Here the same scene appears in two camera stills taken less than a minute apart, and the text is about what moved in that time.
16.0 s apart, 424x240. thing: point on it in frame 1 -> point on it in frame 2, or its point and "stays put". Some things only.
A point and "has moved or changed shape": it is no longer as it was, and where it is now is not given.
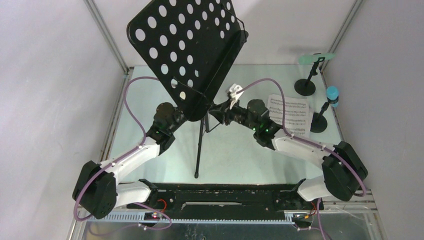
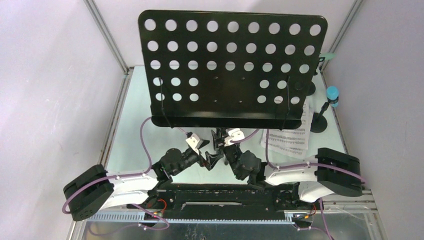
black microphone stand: (319, 122) stays put
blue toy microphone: (332, 93) stays put
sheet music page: (311, 111) stays put
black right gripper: (222, 113) -> (217, 141)
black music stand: (187, 45) has moved or changed shape
